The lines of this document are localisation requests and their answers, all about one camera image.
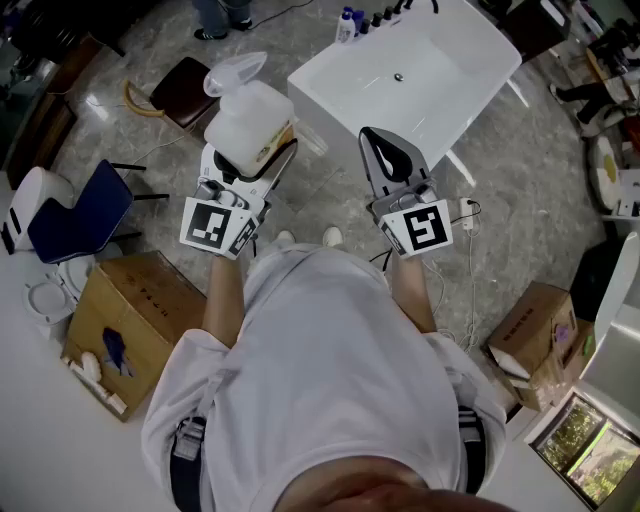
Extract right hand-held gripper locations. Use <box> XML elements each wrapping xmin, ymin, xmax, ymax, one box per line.
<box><xmin>359</xmin><ymin>126</ymin><xmax>455</xmax><ymax>260</ymax></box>

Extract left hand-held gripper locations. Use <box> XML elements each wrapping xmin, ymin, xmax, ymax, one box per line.
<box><xmin>179</xmin><ymin>138</ymin><xmax>300</xmax><ymax>260</ymax></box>

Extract translucent white plastic jug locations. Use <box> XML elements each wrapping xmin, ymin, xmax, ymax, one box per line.
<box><xmin>202</xmin><ymin>50</ymin><xmax>296</xmax><ymax>179</ymax></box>

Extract white sink basin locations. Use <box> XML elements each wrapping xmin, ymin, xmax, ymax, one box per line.
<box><xmin>286</xmin><ymin>0</ymin><xmax>523</xmax><ymax>171</ymax></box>

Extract person's left forearm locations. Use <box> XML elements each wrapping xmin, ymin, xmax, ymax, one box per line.
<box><xmin>202</xmin><ymin>254</ymin><xmax>249</xmax><ymax>349</ymax></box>

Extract person's right forearm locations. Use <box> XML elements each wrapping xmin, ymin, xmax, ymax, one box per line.
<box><xmin>391</xmin><ymin>252</ymin><xmax>437</xmax><ymax>334</ymax></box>

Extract person's light grey trousers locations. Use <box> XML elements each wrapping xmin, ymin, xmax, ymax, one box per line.
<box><xmin>248</xmin><ymin>238</ymin><xmax>289</xmax><ymax>274</ymax></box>

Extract brown cushioned wooden chair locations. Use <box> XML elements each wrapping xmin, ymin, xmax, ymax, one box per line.
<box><xmin>123</xmin><ymin>56</ymin><xmax>220</xmax><ymax>132</ymax></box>

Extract blue chair with black legs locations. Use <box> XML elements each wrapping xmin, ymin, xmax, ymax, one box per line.
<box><xmin>27</xmin><ymin>159</ymin><xmax>171</xmax><ymax>265</ymax></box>

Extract large open cardboard box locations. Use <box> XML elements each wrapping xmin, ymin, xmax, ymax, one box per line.
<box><xmin>60</xmin><ymin>251</ymin><xmax>209</xmax><ymax>424</ymax></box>

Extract dark wooden cabinet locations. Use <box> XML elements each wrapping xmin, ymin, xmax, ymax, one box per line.
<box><xmin>0</xmin><ymin>34</ymin><xmax>109</xmax><ymax>191</ymax></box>

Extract person's white shirt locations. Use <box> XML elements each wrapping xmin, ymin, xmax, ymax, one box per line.
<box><xmin>141</xmin><ymin>244</ymin><xmax>509</xmax><ymax>512</ymax></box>

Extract white bin with black stripe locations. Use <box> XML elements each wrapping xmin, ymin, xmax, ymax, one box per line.
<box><xmin>2</xmin><ymin>166</ymin><xmax>76</xmax><ymax>256</ymax></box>

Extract white egg-shaped cushion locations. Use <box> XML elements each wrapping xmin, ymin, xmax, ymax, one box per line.
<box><xmin>587</xmin><ymin>134</ymin><xmax>624</xmax><ymax>211</ymax></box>

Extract small cardboard box with sticker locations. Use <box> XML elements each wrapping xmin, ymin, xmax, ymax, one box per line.
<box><xmin>482</xmin><ymin>280</ymin><xmax>596</xmax><ymax>412</ymax></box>

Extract black box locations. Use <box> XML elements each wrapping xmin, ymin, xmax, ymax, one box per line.
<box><xmin>569</xmin><ymin>243</ymin><xmax>627</xmax><ymax>324</ymax></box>

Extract white toilet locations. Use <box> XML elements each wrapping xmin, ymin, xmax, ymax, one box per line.
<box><xmin>22</xmin><ymin>244</ymin><xmax>124</xmax><ymax>341</ymax></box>

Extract white cabinet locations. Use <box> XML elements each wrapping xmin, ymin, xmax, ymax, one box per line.
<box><xmin>578</xmin><ymin>232</ymin><xmax>640</xmax><ymax>396</ymax></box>

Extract person's chin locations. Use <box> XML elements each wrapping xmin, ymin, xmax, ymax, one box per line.
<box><xmin>294</xmin><ymin>459</ymin><xmax>521</xmax><ymax>512</ymax></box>

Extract white cable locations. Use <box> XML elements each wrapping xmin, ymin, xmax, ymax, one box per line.
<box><xmin>424</xmin><ymin>227</ymin><xmax>482</xmax><ymax>354</ymax></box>

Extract grey right harness strap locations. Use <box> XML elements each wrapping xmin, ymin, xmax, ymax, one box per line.
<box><xmin>457</xmin><ymin>404</ymin><xmax>489</xmax><ymax>496</ymax></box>

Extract grey harness strap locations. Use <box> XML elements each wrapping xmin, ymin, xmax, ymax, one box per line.
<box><xmin>169</xmin><ymin>414</ymin><xmax>209</xmax><ymax>512</ymax></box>
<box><xmin>457</xmin><ymin>404</ymin><xmax>489</xmax><ymax>496</ymax></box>

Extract grey left harness strap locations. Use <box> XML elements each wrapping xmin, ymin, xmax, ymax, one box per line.
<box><xmin>169</xmin><ymin>414</ymin><xmax>209</xmax><ymax>512</ymax></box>

